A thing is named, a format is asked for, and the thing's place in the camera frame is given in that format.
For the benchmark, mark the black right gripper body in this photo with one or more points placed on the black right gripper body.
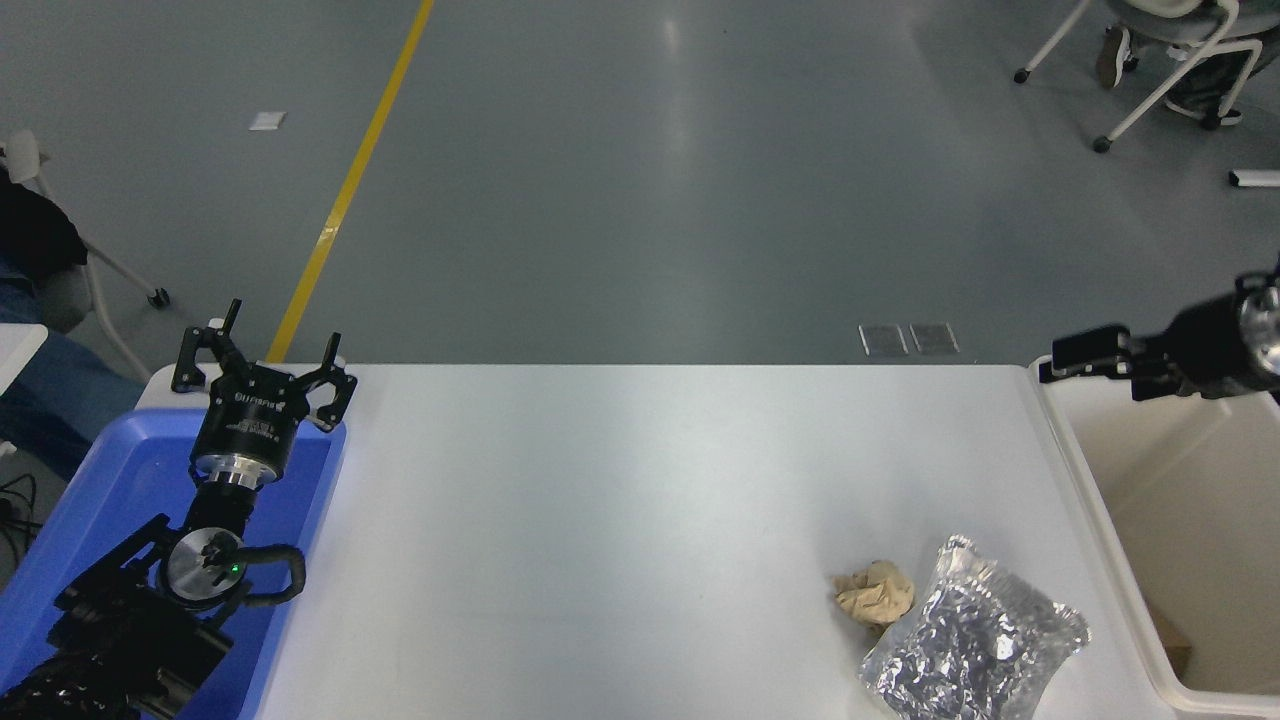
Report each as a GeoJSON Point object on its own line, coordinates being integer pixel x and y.
{"type": "Point", "coordinates": [1205, 345]}

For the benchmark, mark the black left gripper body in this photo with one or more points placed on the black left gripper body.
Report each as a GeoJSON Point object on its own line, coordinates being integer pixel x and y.
{"type": "Point", "coordinates": [250, 425]}

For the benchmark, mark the blue plastic tray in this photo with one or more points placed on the blue plastic tray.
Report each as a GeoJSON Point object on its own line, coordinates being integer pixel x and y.
{"type": "Point", "coordinates": [120, 485]}

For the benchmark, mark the grey floor outlet plate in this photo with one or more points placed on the grey floor outlet plate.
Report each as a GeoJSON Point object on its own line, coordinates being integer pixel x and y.
{"type": "Point", "coordinates": [934, 338]}
{"type": "Point", "coordinates": [883, 340]}

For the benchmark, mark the large pale bin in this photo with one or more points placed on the large pale bin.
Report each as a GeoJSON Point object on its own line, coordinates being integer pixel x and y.
{"type": "Point", "coordinates": [1180, 500]}

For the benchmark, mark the white flat bar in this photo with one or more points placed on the white flat bar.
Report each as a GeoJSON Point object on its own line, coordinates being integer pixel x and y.
{"type": "Point", "coordinates": [1255, 178]}

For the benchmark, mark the white side table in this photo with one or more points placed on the white side table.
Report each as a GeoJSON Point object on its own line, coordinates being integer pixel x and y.
{"type": "Point", "coordinates": [15, 350]}

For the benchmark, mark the white office chair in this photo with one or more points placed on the white office chair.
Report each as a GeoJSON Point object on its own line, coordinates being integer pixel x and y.
{"type": "Point", "coordinates": [1150, 95]}

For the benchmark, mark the white wheeled chair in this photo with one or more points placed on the white wheeled chair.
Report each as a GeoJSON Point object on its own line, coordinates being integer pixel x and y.
{"type": "Point", "coordinates": [22, 155]}

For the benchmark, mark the crumpled silver foil tray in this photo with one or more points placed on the crumpled silver foil tray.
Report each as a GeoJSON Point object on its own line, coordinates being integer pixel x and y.
{"type": "Point", "coordinates": [960, 640]}

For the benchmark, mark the crumpled tan paper ball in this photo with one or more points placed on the crumpled tan paper ball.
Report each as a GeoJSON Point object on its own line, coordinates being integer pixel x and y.
{"type": "Point", "coordinates": [875, 592]}

